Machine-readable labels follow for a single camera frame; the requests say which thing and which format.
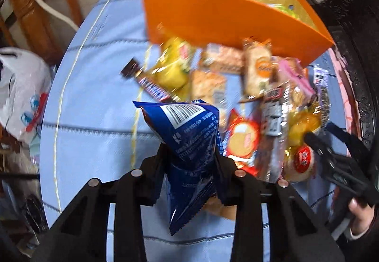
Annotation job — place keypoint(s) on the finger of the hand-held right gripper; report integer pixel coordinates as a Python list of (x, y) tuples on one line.
[(346, 140), (319, 148)]

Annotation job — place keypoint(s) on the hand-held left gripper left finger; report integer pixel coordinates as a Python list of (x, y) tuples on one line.
[(154, 173)]

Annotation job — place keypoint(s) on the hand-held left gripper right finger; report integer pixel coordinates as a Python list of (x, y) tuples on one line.
[(228, 182)]

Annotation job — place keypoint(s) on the large blue chips packet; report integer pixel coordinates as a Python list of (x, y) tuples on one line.
[(189, 137)]

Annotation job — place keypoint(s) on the pink snack packet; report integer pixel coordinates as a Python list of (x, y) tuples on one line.
[(296, 78)]

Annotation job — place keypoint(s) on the orange plastic bin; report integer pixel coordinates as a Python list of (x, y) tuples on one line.
[(207, 19)]

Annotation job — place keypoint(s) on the person's right forearm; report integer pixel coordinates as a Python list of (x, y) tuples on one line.
[(359, 234)]

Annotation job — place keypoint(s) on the person's right hand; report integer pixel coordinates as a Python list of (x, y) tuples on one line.
[(364, 217)]

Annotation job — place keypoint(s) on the round bread packet red label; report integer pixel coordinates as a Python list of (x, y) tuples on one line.
[(299, 162)]

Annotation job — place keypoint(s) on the red snack packet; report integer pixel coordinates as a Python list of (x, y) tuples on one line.
[(241, 137)]

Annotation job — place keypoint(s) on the pink cloth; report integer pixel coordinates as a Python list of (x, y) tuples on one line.
[(343, 87)]

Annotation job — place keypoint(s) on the sunflower seeds packet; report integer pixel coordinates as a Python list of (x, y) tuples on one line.
[(321, 93)]

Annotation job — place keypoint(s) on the long dark biscuit packet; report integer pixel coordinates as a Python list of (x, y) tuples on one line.
[(272, 120)]

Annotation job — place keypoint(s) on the brown chocolate bar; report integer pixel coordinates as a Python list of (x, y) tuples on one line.
[(148, 83)]

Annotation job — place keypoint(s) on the rice cracker packet orange label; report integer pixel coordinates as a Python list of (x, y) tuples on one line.
[(257, 72)]

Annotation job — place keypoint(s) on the dark carved wooden furniture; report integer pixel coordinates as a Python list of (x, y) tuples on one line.
[(364, 43)]

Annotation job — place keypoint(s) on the square cracker packet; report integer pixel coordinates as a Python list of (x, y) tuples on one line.
[(222, 57), (207, 84)]

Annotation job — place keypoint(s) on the yellow snack packet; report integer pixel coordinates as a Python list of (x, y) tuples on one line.
[(173, 69)]

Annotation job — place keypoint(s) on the yellow green label packet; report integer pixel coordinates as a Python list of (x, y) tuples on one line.
[(282, 9)]

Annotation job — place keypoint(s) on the white plastic bag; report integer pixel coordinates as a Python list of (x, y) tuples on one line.
[(20, 87)]

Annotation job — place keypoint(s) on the brown wooden chair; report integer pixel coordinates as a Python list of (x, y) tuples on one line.
[(32, 19)]

